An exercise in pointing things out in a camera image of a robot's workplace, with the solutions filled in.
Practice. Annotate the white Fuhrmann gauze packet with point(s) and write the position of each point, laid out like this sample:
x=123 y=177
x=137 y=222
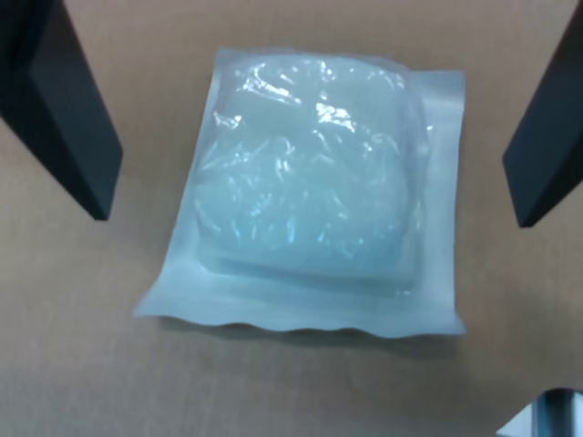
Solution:
x=296 y=182

